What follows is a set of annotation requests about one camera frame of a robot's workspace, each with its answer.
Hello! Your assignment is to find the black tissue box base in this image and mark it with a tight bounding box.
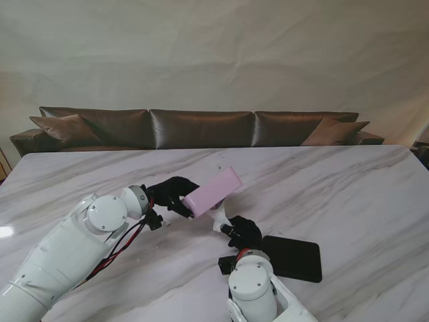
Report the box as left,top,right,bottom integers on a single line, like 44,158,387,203
261,234,323,284

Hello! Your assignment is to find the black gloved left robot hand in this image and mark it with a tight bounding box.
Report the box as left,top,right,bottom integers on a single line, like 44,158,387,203
146,176,201,221

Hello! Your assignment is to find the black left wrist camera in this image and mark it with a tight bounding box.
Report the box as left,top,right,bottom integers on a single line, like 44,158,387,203
143,208,164,231

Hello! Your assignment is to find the brown leather sofa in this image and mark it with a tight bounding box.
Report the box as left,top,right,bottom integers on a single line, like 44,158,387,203
9,106,385,158

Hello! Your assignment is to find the dark furniture piece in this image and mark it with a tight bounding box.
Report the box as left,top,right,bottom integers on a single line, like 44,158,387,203
410,125,429,168

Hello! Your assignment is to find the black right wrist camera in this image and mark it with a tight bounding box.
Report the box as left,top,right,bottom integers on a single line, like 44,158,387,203
217,254,240,276

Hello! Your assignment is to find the white tissue sheet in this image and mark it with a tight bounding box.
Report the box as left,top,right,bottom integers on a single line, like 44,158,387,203
210,198,233,233

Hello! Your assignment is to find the brown throw pillow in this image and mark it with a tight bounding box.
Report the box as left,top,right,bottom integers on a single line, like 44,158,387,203
29,114,103,144
301,117,371,146

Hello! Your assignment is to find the wooden furniture piece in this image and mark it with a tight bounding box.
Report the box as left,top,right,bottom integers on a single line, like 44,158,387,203
0,146,9,180

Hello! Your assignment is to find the red black left arm cable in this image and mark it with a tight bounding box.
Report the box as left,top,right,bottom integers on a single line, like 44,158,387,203
76,197,155,289

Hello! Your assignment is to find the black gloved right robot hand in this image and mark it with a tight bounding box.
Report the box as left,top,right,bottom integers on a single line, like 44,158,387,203
219,215,263,253

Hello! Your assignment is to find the brown sofa back cushion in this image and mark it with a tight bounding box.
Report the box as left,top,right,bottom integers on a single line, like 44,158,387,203
253,111,359,148
149,109,254,150
39,106,149,149

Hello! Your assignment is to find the pink tissue box cover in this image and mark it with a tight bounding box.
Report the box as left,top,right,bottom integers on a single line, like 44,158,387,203
182,166,243,218

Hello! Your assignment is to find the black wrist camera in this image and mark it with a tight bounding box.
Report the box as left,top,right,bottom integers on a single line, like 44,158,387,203
217,254,240,276
143,208,164,231

